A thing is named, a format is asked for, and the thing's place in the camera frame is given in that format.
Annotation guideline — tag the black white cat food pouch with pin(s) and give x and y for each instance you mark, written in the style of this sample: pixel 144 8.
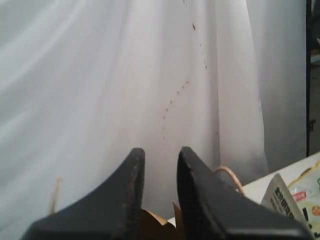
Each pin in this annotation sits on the black white cat food pouch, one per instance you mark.
pixel 278 198

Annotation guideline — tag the white backdrop curtain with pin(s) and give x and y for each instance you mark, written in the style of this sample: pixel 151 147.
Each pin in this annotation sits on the white backdrop curtain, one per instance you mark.
pixel 82 82

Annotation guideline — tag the black metal frame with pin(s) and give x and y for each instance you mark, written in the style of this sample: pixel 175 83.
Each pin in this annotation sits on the black metal frame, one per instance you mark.
pixel 312 77

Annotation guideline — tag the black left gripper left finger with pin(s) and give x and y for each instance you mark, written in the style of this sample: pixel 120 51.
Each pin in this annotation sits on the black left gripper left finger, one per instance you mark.
pixel 112 211

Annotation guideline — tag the yellow white sugar bag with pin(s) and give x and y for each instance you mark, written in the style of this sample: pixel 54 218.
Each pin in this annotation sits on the yellow white sugar bag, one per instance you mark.
pixel 306 193

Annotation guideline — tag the brown paper bag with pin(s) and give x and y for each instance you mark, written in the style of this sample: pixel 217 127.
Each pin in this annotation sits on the brown paper bag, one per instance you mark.
pixel 152 226

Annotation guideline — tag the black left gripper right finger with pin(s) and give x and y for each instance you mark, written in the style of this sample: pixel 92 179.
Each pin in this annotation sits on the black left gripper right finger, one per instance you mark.
pixel 213 210

